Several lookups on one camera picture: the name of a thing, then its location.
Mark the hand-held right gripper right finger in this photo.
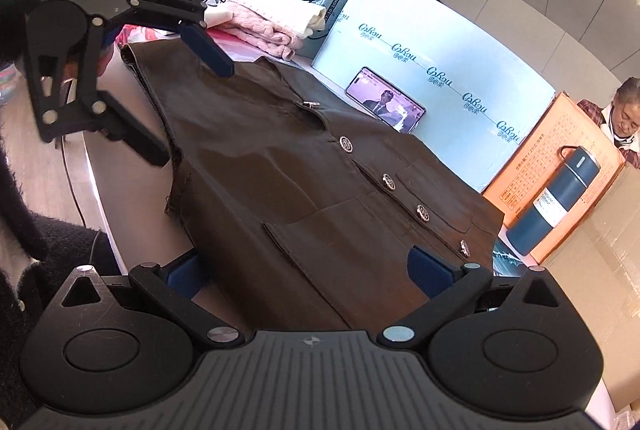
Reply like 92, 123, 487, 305
377, 246, 571, 351

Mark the pink knit sweater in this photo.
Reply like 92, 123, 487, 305
220, 3, 307, 60

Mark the cream knit sweater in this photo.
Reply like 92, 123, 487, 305
215, 0, 329, 39

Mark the dark blue thermos flask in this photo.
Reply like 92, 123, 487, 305
506, 145, 602, 257

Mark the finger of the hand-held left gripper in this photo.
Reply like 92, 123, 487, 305
25, 16, 172, 168
102, 0, 236, 78

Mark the brown buttoned vest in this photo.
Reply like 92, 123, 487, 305
120, 41, 506, 332

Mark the large light blue cardboard box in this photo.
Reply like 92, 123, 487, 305
311, 0, 557, 194

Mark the smartphone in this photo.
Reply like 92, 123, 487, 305
346, 66, 427, 134

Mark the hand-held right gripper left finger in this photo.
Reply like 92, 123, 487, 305
50, 250, 246, 351

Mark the orange cardboard box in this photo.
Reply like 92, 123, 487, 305
482, 91, 627, 264

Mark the plain brown cardboard box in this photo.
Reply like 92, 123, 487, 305
542, 167, 640, 413

